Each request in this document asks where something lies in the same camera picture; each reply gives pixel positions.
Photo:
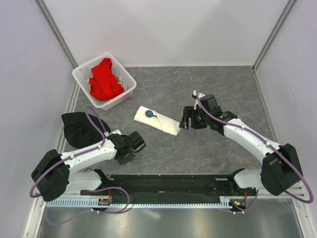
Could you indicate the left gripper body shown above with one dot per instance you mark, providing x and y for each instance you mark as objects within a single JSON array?
[{"x": 129, "y": 157}]

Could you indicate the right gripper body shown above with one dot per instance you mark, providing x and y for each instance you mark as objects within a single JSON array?
[{"x": 200, "y": 119}]

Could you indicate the silver metal fork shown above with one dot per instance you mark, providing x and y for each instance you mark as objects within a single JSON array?
[{"x": 128, "y": 165}]

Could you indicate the white cloth napkin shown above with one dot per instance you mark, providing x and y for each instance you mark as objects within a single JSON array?
[{"x": 163, "y": 123}]

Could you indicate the blue plastic spoon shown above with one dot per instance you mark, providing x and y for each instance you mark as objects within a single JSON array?
[{"x": 150, "y": 114}]

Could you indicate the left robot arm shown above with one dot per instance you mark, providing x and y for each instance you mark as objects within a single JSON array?
[{"x": 58, "y": 174}]

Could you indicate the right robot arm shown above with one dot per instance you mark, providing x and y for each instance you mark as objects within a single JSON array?
[{"x": 280, "y": 164}]

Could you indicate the black cloth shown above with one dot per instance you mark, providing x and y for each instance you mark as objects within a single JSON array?
[{"x": 78, "y": 130}]

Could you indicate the red cloth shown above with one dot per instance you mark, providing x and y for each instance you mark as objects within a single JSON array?
[{"x": 104, "y": 84}]

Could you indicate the grey cloth in basket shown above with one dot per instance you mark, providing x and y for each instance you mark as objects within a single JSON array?
[{"x": 121, "y": 81}]

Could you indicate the white plastic basket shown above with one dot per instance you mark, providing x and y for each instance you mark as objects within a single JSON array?
[{"x": 83, "y": 73}]

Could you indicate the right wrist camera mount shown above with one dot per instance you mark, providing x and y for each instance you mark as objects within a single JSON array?
[{"x": 195, "y": 95}]

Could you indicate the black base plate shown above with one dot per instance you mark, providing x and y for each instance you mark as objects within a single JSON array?
[{"x": 176, "y": 189}]

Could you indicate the slotted cable duct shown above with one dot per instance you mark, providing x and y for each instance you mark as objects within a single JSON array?
[{"x": 101, "y": 203}]

